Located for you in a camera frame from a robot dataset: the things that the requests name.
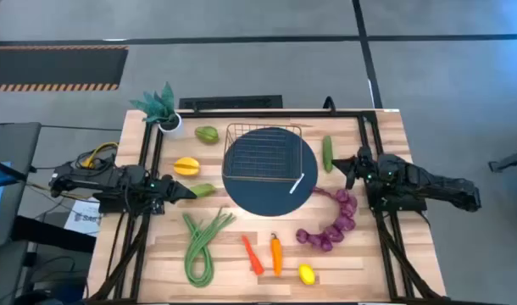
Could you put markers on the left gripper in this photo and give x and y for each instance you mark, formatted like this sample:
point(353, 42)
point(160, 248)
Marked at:
point(165, 190)

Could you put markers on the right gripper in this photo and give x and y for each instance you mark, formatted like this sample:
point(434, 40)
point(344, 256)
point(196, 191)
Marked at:
point(367, 167)

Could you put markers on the small green pepper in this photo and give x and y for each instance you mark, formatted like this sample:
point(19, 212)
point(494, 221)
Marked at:
point(205, 190)

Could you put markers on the yellow starfruit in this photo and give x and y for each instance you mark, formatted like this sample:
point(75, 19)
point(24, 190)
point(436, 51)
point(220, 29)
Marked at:
point(186, 166)

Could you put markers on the green cucumber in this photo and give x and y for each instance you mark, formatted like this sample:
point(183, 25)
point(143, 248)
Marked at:
point(327, 154)

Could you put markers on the purple grape bunch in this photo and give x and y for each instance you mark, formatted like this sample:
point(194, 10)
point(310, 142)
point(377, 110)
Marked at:
point(346, 209)

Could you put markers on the green long beans bundle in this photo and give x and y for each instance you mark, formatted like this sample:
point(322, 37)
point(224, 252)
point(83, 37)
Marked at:
point(200, 241)

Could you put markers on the green starfruit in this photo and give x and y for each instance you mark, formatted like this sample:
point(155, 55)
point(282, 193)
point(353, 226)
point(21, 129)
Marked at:
point(207, 134)

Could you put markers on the red chili pepper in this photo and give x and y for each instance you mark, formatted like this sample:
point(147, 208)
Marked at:
point(253, 258)

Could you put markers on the yellow lemon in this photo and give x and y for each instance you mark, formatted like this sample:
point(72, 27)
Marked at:
point(307, 274)

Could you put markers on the orange pepper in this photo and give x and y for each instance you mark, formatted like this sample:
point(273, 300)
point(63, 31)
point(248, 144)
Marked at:
point(276, 256)

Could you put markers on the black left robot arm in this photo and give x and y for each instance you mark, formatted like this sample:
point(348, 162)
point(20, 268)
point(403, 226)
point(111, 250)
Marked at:
point(114, 175)

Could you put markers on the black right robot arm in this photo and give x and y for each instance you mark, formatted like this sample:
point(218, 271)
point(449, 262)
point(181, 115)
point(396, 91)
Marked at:
point(432, 182)

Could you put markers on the white basket tag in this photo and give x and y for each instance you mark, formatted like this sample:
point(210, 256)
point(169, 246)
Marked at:
point(296, 183)

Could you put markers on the round dark blue mat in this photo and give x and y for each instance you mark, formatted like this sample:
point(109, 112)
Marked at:
point(267, 199)

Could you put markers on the potted green plant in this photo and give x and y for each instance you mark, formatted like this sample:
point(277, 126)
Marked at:
point(159, 106)

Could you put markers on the black floor vent strip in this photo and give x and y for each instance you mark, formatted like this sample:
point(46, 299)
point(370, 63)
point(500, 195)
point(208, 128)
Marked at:
point(231, 102)

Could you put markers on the white paper sign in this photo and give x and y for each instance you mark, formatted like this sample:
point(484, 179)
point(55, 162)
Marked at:
point(82, 218)

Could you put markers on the grey chair base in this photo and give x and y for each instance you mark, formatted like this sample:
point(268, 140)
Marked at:
point(515, 160)

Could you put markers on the grey desk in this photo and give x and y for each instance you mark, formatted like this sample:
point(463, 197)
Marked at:
point(12, 140)

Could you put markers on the black hazard-striped floor mat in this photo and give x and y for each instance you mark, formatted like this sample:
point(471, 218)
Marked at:
point(51, 68)

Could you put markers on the black table frame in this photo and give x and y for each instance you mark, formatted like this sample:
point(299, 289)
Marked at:
point(262, 114)

